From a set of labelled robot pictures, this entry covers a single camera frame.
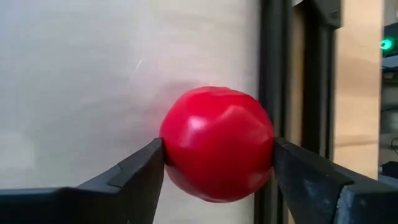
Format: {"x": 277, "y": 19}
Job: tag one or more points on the black box with green light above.
{"x": 391, "y": 51}

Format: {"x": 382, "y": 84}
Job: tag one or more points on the small red apple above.
{"x": 217, "y": 143}

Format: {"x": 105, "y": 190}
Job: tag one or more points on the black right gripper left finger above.
{"x": 93, "y": 199}

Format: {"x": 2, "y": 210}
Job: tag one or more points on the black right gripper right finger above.
{"x": 326, "y": 196}

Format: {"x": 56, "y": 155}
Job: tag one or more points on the black table frame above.
{"x": 270, "y": 62}

